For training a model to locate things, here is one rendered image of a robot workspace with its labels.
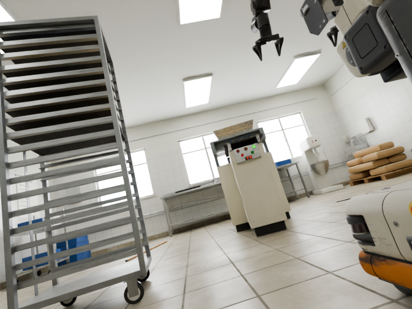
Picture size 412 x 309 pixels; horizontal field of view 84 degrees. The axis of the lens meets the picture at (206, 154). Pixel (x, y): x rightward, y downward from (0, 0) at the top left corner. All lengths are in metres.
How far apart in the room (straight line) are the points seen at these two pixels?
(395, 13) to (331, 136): 6.93
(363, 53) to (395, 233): 0.48
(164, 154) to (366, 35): 5.80
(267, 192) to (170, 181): 4.17
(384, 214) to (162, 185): 5.69
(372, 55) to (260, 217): 1.73
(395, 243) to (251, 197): 1.62
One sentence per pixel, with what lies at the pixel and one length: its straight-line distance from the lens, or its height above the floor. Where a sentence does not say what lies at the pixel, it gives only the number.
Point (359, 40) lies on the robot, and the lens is 0.83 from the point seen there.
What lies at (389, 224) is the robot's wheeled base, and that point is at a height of 0.21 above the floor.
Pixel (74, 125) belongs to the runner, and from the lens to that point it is 1.62.
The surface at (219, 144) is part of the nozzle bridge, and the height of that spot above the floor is 1.14.
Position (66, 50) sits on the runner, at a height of 1.58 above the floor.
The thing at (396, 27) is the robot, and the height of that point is 0.61.
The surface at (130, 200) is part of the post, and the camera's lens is 1.40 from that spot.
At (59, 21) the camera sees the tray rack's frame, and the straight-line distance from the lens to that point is 2.03.
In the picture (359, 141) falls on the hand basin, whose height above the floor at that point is 1.01.
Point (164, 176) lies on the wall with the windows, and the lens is 6.18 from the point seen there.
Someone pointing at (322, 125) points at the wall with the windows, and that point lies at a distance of 7.53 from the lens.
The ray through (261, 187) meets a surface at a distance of 2.25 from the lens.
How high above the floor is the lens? 0.36
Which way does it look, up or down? 13 degrees up
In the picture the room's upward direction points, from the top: 15 degrees counter-clockwise
